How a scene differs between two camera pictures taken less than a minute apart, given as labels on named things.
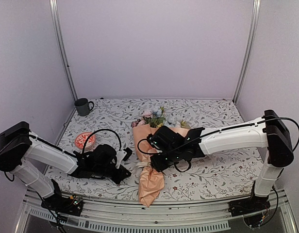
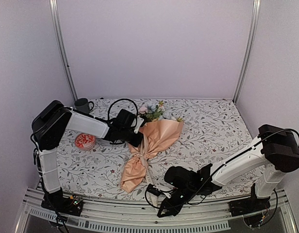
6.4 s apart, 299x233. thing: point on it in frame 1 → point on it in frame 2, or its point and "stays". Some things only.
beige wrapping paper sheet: [151, 182] → [156, 135]
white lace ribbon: [144, 164] → [144, 160]
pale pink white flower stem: [147, 115] → [142, 110]
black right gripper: [158, 166] → [173, 210]
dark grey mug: [82, 107] stays
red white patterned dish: [81, 138] stays
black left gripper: [122, 175] → [135, 142]
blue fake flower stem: [157, 118] → [152, 106]
